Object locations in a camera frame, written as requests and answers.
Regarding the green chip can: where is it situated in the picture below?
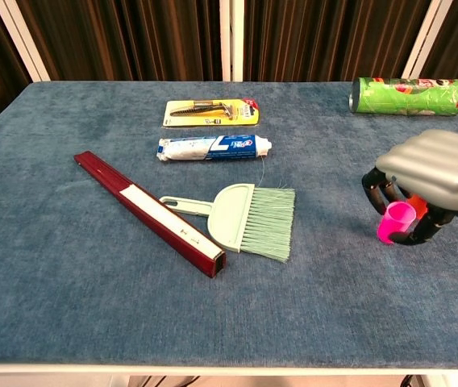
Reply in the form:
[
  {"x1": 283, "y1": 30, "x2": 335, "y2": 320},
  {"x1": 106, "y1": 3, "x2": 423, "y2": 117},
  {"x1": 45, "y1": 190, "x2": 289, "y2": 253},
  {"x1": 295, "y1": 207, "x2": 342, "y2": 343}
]
[{"x1": 348, "y1": 77, "x2": 458, "y2": 117}]

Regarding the blue fabric table mat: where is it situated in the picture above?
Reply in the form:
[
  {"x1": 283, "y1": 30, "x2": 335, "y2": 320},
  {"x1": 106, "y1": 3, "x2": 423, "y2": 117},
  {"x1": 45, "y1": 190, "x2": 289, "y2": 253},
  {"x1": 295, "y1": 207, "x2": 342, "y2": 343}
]
[{"x1": 0, "y1": 81, "x2": 458, "y2": 368}]

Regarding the red and cream stick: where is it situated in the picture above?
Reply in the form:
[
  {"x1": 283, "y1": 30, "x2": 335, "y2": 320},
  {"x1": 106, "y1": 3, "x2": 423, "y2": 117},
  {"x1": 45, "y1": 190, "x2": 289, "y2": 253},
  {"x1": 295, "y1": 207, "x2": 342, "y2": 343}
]
[{"x1": 73, "y1": 150, "x2": 227, "y2": 279}]

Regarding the orange plastic cup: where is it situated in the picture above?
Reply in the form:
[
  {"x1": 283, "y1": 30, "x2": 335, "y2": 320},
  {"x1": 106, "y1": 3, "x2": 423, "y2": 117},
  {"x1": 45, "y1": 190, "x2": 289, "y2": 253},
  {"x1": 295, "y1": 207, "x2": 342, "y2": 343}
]
[{"x1": 408, "y1": 194, "x2": 430, "y2": 221}]

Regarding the pink plastic cup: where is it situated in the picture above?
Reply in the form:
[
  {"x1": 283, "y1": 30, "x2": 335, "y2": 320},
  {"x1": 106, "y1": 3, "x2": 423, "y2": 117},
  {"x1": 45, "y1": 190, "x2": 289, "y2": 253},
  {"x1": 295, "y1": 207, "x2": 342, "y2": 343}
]
[{"x1": 377, "y1": 201, "x2": 417, "y2": 244}]

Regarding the white frame post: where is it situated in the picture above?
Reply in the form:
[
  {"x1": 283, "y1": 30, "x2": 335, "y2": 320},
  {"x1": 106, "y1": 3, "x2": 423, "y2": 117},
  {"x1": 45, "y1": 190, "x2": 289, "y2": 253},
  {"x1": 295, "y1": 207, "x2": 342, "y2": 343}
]
[
  {"x1": 0, "y1": 0, "x2": 51, "y2": 82},
  {"x1": 402, "y1": 0, "x2": 454, "y2": 80},
  {"x1": 219, "y1": 0, "x2": 246, "y2": 82}
]

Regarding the dark brown curtain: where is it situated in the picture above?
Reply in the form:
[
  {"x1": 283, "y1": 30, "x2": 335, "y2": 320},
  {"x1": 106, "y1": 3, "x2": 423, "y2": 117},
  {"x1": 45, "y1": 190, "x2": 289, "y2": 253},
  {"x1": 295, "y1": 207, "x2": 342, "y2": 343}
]
[{"x1": 0, "y1": 0, "x2": 458, "y2": 138}]

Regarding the yellow razor blister pack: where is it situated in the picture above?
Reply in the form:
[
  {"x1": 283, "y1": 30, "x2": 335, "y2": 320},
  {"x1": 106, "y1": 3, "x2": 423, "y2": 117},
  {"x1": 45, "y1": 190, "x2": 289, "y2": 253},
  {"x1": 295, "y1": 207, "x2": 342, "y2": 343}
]
[{"x1": 162, "y1": 98, "x2": 261, "y2": 129}]

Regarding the white blue toothpaste tube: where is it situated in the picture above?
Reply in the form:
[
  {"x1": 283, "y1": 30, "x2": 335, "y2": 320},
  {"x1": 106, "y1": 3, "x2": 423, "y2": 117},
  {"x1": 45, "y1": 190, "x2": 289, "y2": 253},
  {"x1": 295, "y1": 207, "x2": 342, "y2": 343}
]
[{"x1": 156, "y1": 134, "x2": 273, "y2": 163}]

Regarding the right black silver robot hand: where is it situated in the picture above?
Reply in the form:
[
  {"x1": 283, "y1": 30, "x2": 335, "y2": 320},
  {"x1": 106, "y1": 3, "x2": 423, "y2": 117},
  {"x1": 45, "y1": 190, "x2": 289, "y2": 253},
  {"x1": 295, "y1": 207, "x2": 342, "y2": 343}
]
[{"x1": 360, "y1": 128, "x2": 458, "y2": 246}]

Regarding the mint green hand brush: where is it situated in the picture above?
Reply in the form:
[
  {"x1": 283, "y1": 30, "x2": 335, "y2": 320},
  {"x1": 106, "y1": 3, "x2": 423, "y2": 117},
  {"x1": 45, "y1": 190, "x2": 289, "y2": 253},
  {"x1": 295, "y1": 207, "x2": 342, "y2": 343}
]
[{"x1": 158, "y1": 183, "x2": 297, "y2": 264}]

